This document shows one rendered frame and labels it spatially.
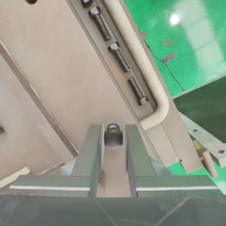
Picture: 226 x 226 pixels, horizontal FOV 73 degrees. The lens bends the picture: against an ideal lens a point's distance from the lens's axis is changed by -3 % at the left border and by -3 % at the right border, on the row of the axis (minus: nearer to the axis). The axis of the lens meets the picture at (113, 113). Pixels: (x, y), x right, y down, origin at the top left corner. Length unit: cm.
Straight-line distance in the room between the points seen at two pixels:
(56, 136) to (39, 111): 3
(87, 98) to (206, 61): 163
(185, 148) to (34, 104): 30
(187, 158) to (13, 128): 33
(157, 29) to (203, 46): 45
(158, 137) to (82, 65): 23
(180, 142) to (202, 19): 150
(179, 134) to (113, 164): 19
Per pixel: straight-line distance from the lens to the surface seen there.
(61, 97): 18
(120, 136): 15
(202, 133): 53
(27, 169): 22
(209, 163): 40
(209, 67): 178
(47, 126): 18
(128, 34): 28
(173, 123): 34
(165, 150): 36
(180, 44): 166
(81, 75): 17
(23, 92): 18
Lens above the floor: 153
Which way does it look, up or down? 74 degrees down
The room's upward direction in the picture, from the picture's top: 179 degrees counter-clockwise
